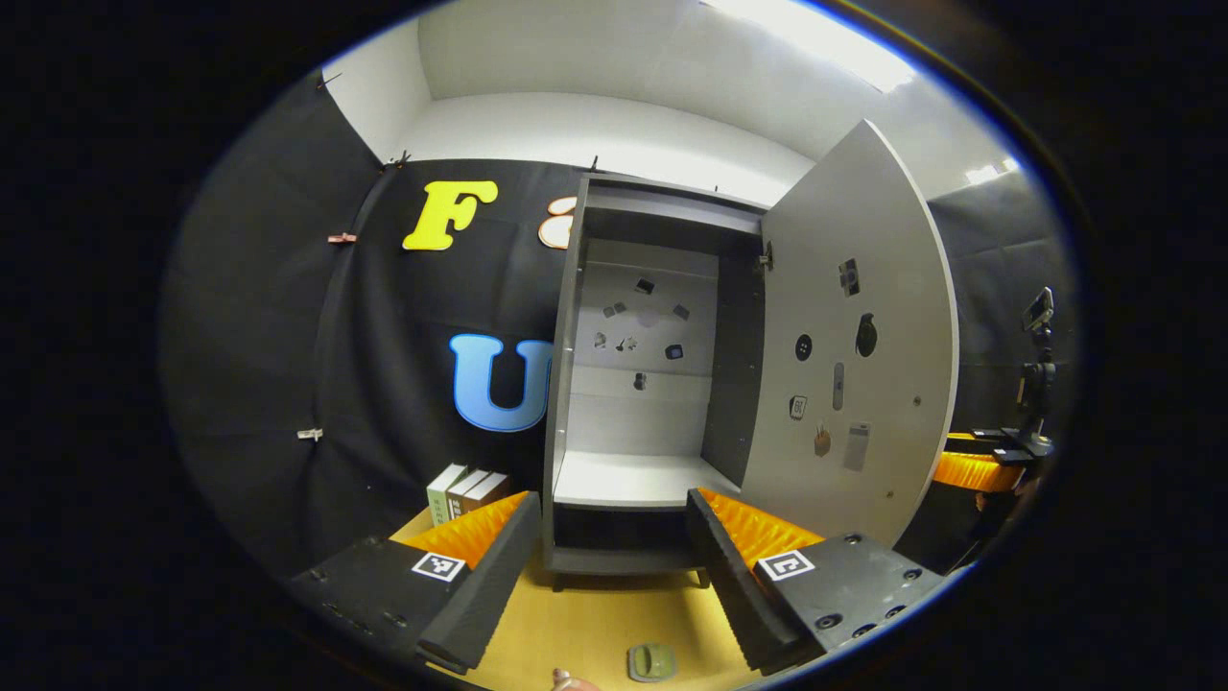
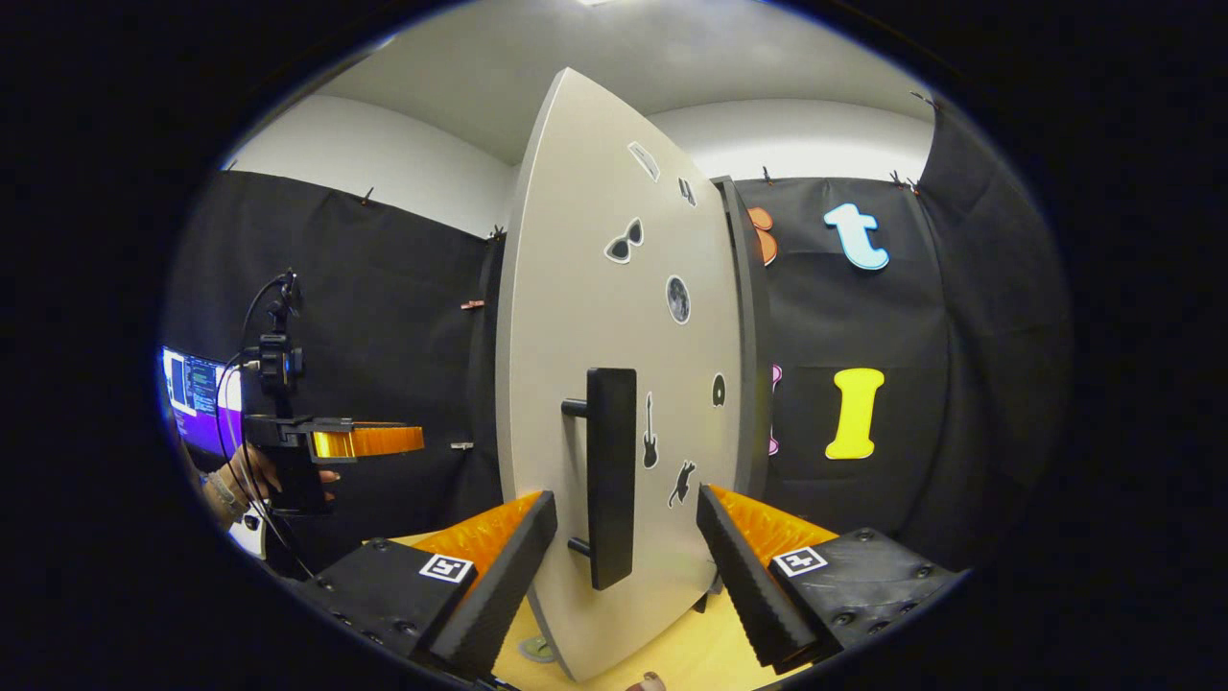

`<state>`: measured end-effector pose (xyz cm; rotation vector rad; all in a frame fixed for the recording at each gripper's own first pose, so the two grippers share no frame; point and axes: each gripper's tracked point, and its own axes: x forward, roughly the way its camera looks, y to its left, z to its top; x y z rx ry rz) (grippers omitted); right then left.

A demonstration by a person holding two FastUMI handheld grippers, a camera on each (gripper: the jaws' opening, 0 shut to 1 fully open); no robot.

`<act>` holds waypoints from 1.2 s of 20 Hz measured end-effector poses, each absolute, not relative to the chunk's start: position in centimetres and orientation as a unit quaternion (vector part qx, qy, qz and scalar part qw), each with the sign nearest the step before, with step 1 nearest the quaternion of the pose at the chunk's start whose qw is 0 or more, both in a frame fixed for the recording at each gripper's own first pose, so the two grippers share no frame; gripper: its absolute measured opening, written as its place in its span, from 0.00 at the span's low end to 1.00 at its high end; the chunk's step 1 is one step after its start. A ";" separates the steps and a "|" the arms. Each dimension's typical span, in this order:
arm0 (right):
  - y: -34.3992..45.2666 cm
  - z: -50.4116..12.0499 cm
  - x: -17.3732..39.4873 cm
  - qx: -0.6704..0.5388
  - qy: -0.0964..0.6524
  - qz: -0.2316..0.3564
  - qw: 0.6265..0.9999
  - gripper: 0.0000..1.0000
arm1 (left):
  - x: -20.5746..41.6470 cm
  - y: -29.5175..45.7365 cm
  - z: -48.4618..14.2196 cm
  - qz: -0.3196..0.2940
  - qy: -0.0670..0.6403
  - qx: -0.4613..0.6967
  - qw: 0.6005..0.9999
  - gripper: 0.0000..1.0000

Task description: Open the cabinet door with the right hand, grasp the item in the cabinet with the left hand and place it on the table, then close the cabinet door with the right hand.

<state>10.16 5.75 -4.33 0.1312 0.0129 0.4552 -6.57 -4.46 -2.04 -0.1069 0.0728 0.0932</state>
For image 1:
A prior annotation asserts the white brown book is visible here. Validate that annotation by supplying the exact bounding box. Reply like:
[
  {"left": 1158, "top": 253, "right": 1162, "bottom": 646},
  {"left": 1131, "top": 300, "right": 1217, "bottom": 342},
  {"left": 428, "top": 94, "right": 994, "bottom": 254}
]
[{"left": 446, "top": 468, "right": 492, "bottom": 521}]

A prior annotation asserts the long ceiling light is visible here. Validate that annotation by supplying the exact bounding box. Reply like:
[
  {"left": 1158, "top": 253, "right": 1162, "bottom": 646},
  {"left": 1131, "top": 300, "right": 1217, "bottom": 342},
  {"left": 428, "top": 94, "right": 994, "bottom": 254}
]
[{"left": 705, "top": 0, "right": 918, "bottom": 93}]

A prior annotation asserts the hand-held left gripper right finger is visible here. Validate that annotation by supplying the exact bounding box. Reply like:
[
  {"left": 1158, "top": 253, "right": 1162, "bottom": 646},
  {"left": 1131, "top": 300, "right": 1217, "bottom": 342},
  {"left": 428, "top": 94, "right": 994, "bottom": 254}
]
[{"left": 685, "top": 487, "right": 951, "bottom": 675}]

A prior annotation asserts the grey green coaster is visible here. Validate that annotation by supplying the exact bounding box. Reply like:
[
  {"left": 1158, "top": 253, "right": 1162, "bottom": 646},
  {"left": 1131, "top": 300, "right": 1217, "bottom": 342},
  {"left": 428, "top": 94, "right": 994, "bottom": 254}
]
[{"left": 627, "top": 642, "right": 678, "bottom": 684}]

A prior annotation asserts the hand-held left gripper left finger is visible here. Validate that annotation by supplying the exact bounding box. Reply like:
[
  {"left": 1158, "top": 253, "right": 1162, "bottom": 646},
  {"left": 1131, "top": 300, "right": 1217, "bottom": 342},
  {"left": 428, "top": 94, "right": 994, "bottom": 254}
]
[{"left": 286, "top": 491, "right": 544, "bottom": 675}]

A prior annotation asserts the green white book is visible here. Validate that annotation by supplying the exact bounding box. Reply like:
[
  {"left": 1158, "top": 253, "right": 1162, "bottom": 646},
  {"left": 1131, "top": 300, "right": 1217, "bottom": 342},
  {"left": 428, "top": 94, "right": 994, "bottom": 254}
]
[{"left": 427, "top": 464, "right": 468, "bottom": 525}]

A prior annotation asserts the dark grey cabinet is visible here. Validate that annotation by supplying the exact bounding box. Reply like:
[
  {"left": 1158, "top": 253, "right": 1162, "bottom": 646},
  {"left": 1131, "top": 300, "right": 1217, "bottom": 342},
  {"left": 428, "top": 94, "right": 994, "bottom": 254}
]
[{"left": 542, "top": 173, "right": 770, "bottom": 592}]

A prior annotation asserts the black backdrop cloth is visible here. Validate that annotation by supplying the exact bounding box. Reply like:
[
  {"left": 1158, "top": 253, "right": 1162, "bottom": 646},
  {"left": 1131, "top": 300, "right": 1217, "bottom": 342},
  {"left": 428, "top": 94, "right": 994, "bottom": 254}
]
[{"left": 158, "top": 72, "right": 1082, "bottom": 579}]

